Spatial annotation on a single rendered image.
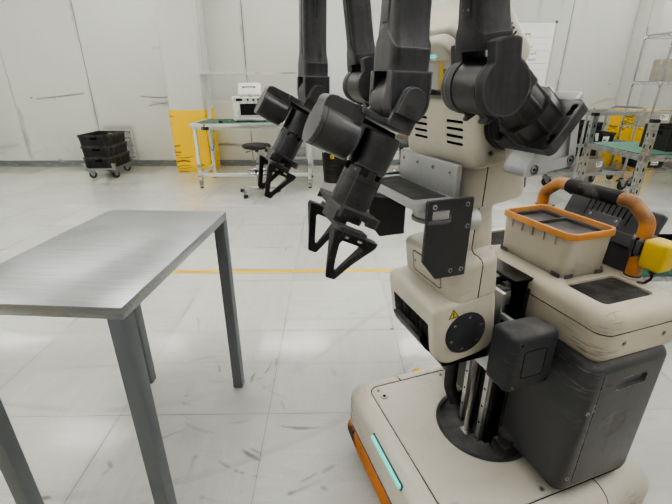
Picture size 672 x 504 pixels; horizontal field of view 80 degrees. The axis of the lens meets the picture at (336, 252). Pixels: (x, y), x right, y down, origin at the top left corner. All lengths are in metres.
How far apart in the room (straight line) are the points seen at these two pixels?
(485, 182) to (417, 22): 0.40
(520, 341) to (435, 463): 0.49
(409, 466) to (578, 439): 0.42
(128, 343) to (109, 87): 6.60
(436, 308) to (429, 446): 0.53
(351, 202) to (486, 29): 0.28
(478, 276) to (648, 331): 0.38
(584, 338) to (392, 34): 0.74
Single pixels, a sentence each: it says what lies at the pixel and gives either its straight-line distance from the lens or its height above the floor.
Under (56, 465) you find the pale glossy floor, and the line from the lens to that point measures 1.87.
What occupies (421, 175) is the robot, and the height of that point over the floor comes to 1.06.
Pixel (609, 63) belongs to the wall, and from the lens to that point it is 7.91.
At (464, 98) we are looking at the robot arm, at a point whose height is 1.22.
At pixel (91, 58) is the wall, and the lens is 7.54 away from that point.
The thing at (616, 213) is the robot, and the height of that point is 0.93.
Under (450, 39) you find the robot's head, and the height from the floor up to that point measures 1.30.
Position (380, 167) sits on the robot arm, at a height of 1.13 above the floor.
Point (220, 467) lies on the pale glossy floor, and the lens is 1.64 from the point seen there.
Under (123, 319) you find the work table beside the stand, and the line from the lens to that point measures 0.99.
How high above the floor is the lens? 1.24
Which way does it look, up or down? 23 degrees down
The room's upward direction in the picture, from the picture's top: straight up
